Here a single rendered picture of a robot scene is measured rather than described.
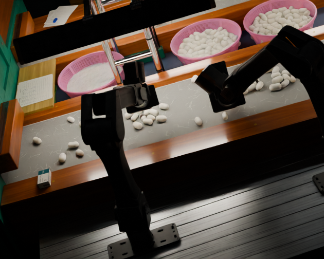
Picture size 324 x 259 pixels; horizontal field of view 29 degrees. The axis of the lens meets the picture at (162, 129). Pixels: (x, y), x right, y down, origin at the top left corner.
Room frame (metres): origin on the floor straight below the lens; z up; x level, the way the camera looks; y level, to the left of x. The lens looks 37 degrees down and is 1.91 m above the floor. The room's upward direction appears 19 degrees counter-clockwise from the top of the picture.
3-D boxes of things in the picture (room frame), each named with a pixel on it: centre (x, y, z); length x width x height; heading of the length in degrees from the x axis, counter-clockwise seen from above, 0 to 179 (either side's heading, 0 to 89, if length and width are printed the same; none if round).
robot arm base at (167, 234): (1.18, 0.15, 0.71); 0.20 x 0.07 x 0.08; 90
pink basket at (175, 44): (1.97, -0.26, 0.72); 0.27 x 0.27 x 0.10
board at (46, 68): (2.03, 0.40, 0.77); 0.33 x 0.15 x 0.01; 175
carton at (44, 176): (1.48, 0.38, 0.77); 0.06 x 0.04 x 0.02; 175
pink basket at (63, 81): (2.01, 0.18, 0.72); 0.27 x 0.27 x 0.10
